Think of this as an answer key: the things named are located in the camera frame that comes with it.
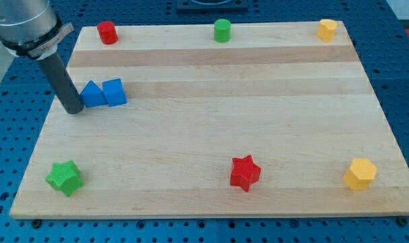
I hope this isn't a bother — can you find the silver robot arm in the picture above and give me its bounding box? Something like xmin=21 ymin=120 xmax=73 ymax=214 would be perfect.
xmin=0 ymin=0 xmax=74 ymax=60

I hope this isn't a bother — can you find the yellow hexagon block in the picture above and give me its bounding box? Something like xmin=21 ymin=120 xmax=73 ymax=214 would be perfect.
xmin=343 ymin=158 xmax=377 ymax=190

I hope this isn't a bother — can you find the wooden board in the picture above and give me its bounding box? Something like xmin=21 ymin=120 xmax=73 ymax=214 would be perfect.
xmin=9 ymin=22 xmax=409 ymax=219

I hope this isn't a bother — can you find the red star block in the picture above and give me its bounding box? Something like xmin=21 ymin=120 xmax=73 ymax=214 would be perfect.
xmin=229 ymin=155 xmax=261 ymax=192

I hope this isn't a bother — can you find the green cylinder block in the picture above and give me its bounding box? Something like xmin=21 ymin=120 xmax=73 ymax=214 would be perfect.
xmin=214 ymin=19 xmax=231 ymax=43

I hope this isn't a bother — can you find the blue cube block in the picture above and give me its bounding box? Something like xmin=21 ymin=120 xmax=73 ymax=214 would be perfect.
xmin=102 ymin=78 xmax=127 ymax=107

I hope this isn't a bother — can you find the blue triangle block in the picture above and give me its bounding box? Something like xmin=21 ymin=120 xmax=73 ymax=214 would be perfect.
xmin=80 ymin=80 xmax=107 ymax=108

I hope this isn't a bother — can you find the red cylinder block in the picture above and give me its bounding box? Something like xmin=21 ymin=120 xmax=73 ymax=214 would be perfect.
xmin=97 ymin=21 xmax=118 ymax=45

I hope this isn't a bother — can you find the green star block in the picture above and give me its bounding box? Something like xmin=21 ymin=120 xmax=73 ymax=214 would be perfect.
xmin=45 ymin=160 xmax=84 ymax=197

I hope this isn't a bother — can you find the yellow heart block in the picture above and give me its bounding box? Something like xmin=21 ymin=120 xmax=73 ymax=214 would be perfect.
xmin=316 ymin=19 xmax=338 ymax=43

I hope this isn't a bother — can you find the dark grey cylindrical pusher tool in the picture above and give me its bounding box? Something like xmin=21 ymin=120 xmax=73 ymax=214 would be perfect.
xmin=36 ymin=52 xmax=84 ymax=114

